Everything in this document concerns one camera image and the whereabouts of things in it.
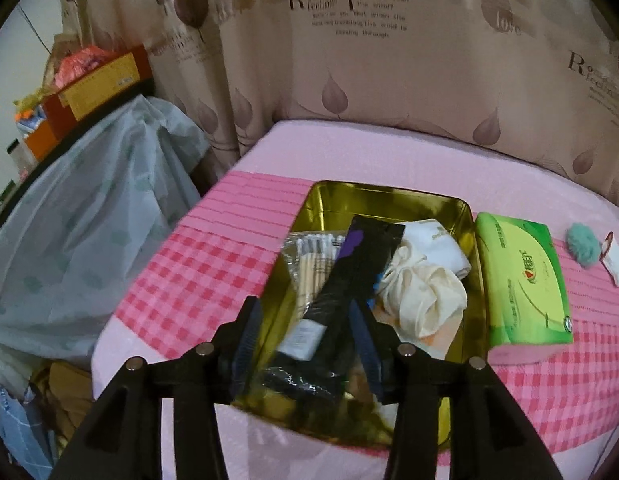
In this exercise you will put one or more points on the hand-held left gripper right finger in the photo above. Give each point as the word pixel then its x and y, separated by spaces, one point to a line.
pixel 364 350

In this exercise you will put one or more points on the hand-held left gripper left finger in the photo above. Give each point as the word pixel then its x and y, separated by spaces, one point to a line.
pixel 244 345

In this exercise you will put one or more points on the cream satin cloth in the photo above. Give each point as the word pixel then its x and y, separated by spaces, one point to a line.
pixel 424 295

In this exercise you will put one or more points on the black purple packet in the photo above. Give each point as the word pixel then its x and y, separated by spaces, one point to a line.
pixel 359 250

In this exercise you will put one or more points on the cotton swab packet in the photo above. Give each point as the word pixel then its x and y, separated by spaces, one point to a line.
pixel 309 265

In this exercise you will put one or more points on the gold tin box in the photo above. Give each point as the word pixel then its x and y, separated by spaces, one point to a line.
pixel 389 200

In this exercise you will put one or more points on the green tissue pack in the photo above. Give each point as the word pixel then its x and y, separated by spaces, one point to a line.
pixel 524 280

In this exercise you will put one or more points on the mustard brown cloth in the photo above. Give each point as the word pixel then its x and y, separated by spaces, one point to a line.
pixel 69 395

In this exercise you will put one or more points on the translucent plastic cover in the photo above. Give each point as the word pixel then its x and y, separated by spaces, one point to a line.
pixel 89 220

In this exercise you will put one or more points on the blue checked cloth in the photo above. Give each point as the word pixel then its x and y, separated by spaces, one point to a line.
pixel 24 425

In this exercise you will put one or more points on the teal fluffy pom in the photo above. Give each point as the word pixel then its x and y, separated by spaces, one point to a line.
pixel 584 245

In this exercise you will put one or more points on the white sock with red trim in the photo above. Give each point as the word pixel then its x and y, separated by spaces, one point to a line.
pixel 617 262

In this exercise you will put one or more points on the beige leaf print curtain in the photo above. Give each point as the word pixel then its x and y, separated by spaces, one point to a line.
pixel 414 85

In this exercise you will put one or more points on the orange cardboard box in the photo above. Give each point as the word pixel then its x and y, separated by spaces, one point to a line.
pixel 44 132

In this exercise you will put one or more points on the yellow cardboard box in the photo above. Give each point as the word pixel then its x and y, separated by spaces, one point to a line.
pixel 106 82

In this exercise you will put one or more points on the red plastic bag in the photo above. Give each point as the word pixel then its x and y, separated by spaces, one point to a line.
pixel 79 62

